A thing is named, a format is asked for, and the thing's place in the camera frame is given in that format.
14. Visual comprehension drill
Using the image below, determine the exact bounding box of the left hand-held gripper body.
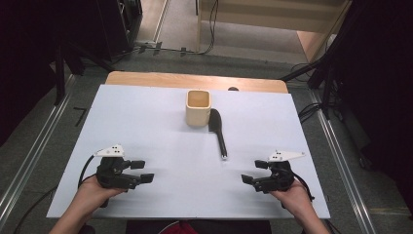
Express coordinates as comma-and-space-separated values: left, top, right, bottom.
94, 144, 141, 190

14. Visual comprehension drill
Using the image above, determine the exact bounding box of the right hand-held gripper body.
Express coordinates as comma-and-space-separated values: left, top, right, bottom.
256, 150, 306, 194

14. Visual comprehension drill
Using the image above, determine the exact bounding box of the black rice paddle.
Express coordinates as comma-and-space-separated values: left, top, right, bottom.
207, 108, 229, 160

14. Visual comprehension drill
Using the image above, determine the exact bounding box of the beige square cup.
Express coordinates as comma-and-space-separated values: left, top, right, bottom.
185, 90, 212, 128

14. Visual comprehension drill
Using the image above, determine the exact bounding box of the person's left hand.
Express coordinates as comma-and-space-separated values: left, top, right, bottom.
76, 175, 128, 215

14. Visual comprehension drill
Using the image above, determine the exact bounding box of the person's right hand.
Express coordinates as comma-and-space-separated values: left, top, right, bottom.
269, 179, 315, 218

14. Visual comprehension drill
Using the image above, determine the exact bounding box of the person's dark clothing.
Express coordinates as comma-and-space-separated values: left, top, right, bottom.
126, 219, 272, 234

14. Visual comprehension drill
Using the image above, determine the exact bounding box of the person's red clothing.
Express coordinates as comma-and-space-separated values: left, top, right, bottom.
158, 220, 200, 234

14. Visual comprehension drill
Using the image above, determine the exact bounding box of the wooden table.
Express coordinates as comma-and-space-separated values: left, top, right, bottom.
104, 70, 289, 95

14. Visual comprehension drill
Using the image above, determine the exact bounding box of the black metal stand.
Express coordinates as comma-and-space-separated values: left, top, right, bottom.
282, 0, 358, 121
54, 40, 115, 105

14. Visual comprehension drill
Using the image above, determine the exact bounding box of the black equipment case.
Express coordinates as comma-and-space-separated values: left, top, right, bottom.
96, 0, 144, 60

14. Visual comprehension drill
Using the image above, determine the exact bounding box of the black curtain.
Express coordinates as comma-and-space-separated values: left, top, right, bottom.
0, 0, 110, 145
319, 0, 413, 213

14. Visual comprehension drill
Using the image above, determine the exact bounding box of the light wooden cabinet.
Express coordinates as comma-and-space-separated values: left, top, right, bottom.
196, 0, 354, 63

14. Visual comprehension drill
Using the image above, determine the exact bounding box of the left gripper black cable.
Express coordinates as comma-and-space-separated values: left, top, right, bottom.
13, 154, 97, 234

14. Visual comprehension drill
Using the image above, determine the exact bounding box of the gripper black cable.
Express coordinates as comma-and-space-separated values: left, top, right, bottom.
13, 154, 97, 234
290, 171, 316, 202

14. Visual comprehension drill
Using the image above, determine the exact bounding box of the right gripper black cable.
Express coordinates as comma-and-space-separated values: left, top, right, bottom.
290, 171, 316, 202

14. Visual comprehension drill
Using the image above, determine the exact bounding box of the metal floor rail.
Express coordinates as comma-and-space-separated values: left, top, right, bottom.
152, 0, 172, 44
0, 73, 78, 225
307, 88, 378, 234

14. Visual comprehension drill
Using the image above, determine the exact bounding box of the black floor cable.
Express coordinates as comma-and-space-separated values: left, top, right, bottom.
289, 62, 315, 83
297, 102, 323, 125

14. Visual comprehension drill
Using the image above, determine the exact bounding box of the black hanging cable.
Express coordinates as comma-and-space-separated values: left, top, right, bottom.
194, 0, 219, 56

